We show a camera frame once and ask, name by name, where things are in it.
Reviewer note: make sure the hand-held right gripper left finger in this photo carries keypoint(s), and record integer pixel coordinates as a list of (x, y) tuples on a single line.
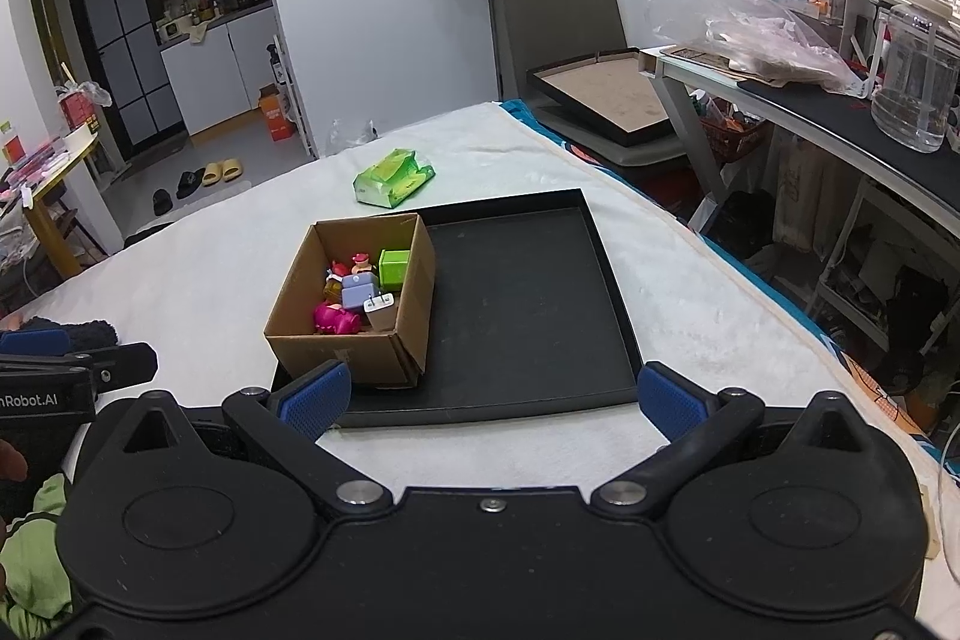
[(315, 398)]

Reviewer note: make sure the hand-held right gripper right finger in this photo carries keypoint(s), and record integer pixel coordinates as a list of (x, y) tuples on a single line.
[(671, 404)]

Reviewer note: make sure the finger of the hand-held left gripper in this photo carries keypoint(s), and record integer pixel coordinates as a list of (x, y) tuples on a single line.
[(34, 342), (120, 362)]

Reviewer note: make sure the magenta toy figure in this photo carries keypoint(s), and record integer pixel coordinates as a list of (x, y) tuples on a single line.
[(335, 319)]

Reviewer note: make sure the white charger plug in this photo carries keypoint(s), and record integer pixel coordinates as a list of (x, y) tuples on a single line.
[(379, 314)]

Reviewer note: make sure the purple and beige toy box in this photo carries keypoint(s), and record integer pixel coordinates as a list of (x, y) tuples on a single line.
[(360, 295)]

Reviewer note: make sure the red-hat amber toy figure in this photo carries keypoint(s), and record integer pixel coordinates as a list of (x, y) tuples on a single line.
[(337, 280)]

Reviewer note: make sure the brown cardboard box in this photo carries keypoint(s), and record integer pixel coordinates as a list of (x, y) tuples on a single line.
[(409, 302)]

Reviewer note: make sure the brown-haired doll figure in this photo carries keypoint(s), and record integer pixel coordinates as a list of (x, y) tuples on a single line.
[(363, 265)]

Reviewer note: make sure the green cube toy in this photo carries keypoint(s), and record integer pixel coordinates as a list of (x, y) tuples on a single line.
[(394, 267)]

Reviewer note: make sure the black tray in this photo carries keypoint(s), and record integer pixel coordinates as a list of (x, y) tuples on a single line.
[(517, 317)]

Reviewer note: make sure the person's left hand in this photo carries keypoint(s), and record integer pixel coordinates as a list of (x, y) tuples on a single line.
[(10, 461)]

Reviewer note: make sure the black fuzzy cloth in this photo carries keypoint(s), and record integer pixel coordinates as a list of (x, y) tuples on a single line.
[(75, 334)]

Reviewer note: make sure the yellow side table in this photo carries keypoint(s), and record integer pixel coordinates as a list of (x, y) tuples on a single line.
[(52, 212)]

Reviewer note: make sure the black slipper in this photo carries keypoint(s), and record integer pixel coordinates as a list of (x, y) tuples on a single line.
[(190, 184), (162, 201)]

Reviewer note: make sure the yellow slipper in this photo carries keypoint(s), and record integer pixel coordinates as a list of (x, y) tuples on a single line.
[(231, 169), (211, 175)]

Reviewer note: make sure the red box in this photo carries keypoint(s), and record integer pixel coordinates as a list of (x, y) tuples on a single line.
[(79, 111)]

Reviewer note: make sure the green tissue packet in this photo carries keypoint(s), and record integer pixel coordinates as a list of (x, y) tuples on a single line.
[(394, 177)]

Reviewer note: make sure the white storage rack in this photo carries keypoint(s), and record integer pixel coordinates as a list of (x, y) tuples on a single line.
[(862, 265)]

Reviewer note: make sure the red basket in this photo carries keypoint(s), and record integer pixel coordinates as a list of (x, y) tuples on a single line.
[(739, 134)]

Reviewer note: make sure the orange cardboard box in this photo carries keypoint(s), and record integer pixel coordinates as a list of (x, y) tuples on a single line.
[(276, 115)]

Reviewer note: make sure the white floor cabinet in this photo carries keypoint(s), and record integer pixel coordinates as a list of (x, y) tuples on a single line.
[(217, 78)]

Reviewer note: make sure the black framed glass door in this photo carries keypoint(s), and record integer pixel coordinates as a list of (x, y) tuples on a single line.
[(120, 40)]

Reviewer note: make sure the grey desk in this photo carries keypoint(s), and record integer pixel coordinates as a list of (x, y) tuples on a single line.
[(825, 123)]

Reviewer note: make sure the black desk mat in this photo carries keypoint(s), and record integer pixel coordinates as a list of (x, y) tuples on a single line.
[(840, 111)]

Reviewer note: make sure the clear plastic bag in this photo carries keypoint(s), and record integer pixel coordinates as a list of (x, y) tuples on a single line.
[(750, 36)]

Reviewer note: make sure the clear water jug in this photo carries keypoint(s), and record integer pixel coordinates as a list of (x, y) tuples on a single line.
[(911, 85)]

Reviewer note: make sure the grey chair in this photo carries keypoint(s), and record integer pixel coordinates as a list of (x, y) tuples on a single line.
[(555, 18)]

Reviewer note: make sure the black picture frame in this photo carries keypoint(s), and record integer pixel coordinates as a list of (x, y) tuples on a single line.
[(600, 93)]

